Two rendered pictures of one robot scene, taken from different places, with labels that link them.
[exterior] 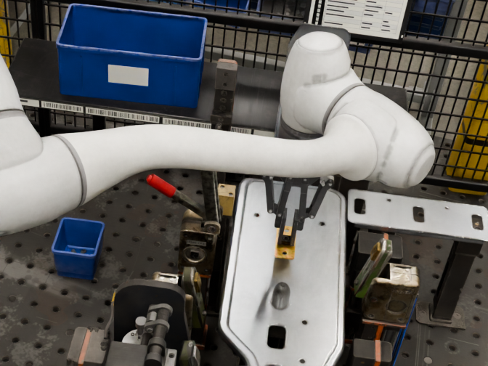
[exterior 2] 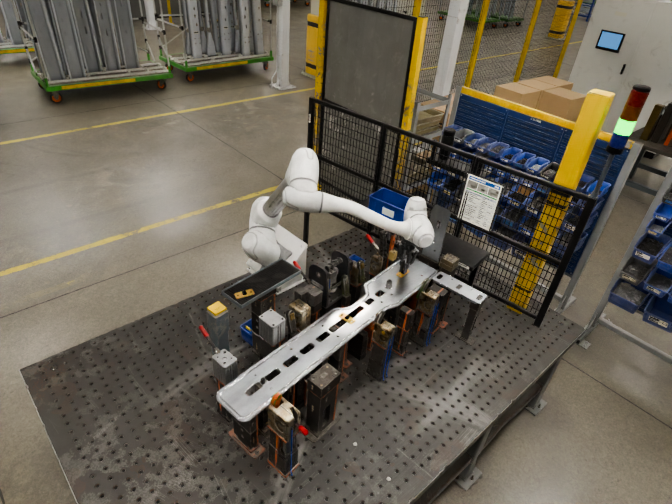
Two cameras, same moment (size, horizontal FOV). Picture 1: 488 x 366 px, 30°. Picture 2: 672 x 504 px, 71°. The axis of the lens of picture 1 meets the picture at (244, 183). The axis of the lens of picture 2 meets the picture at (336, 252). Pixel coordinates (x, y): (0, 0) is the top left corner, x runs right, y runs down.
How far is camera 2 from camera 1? 1.24 m
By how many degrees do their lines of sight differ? 30
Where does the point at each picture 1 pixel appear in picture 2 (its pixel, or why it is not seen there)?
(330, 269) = (413, 286)
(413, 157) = (421, 235)
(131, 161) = (338, 206)
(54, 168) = (315, 197)
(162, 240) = not seen: hidden behind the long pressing
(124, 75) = (386, 212)
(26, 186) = (305, 197)
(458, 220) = (472, 294)
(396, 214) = (450, 283)
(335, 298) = (407, 293)
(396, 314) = (427, 309)
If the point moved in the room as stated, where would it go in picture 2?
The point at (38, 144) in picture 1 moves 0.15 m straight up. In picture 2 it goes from (313, 190) to (315, 160)
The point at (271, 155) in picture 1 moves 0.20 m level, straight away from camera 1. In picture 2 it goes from (378, 219) to (403, 205)
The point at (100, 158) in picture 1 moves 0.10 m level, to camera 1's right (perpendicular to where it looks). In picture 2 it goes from (329, 200) to (345, 208)
